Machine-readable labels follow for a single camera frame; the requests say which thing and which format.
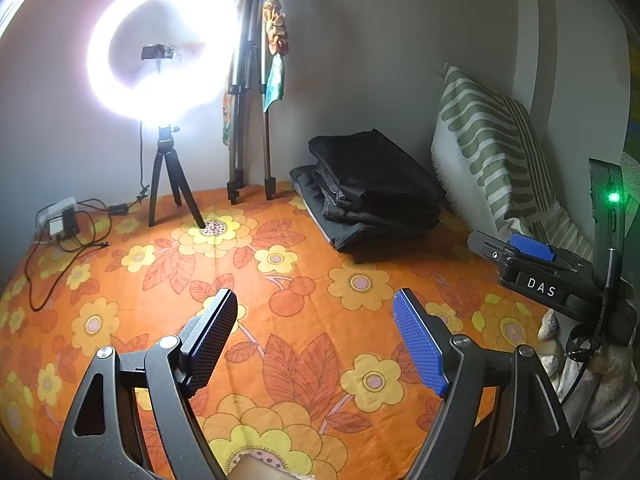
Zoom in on ring light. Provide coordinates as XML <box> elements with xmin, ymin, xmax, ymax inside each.
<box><xmin>86</xmin><ymin>0</ymin><xmax>237</xmax><ymax>123</ymax></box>

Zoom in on white power strip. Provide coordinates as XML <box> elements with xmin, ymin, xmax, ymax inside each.
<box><xmin>34</xmin><ymin>197</ymin><xmax>79</xmax><ymax>239</ymax></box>

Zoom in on white power adapter with cables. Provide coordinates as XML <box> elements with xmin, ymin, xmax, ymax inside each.
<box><xmin>26</xmin><ymin>185</ymin><xmax>152</xmax><ymax>312</ymax></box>

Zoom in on green striped pillow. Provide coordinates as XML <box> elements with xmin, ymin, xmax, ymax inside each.
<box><xmin>430</xmin><ymin>62</ymin><xmax>597</xmax><ymax>261</ymax></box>

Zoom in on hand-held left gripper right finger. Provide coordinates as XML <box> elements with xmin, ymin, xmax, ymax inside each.
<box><xmin>392</xmin><ymin>287</ymin><xmax>582</xmax><ymax>480</ymax></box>

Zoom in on hanging floral cloth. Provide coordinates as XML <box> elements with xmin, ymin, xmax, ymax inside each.
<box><xmin>250</xmin><ymin>0</ymin><xmax>292</xmax><ymax>57</ymax></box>

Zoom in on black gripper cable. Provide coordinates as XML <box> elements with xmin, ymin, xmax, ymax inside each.
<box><xmin>565</xmin><ymin>247</ymin><xmax>618</xmax><ymax>361</ymax></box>

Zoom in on small black tripod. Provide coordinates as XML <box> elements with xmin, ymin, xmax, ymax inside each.
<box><xmin>147</xmin><ymin>122</ymin><xmax>207</xmax><ymax>231</ymax></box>

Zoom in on tall silver tripod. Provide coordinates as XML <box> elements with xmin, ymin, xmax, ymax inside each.
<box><xmin>225</xmin><ymin>0</ymin><xmax>279</xmax><ymax>204</ymax></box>

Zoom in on folded dark mesh pants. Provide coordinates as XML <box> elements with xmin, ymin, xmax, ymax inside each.
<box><xmin>312</xmin><ymin>170</ymin><xmax>443</xmax><ymax>228</ymax></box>

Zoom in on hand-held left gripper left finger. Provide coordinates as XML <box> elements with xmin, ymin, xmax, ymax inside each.
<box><xmin>52</xmin><ymin>287</ymin><xmax>239</xmax><ymax>480</ymax></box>

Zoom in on black phone holder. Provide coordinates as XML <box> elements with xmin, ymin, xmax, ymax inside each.
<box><xmin>141</xmin><ymin>44</ymin><xmax>177</xmax><ymax>62</ymax></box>

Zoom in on cream fuzzy cloth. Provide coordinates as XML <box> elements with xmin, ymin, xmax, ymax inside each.
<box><xmin>537</xmin><ymin>307</ymin><xmax>640</xmax><ymax>448</ymax></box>

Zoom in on orange floral bedsheet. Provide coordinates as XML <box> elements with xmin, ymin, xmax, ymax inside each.
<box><xmin>0</xmin><ymin>182</ymin><xmax>566</xmax><ymax>480</ymax></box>

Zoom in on hanging teal cloth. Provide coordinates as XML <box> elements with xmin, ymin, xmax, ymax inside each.
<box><xmin>262</xmin><ymin>55</ymin><xmax>287</xmax><ymax>114</ymax></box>

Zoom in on black power adapter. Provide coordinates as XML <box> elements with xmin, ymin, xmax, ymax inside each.
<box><xmin>59</xmin><ymin>210</ymin><xmax>82</xmax><ymax>237</ymax></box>

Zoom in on colourful patterned cloth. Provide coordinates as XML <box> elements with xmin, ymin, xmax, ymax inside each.
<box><xmin>219</xmin><ymin>92</ymin><xmax>237</xmax><ymax>150</ymax></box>

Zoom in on folded dark grey pants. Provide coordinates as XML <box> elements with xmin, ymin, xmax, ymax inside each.
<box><xmin>290</xmin><ymin>165</ymin><xmax>457</xmax><ymax>254</ymax></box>

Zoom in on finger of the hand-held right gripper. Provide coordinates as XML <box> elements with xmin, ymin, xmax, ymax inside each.
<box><xmin>509</xmin><ymin>233</ymin><xmax>596</xmax><ymax>275</ymax></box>
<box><xmin>467</xmin><ymin>230</ymin><xmax>523</xmax><ymax>267</ymax></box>

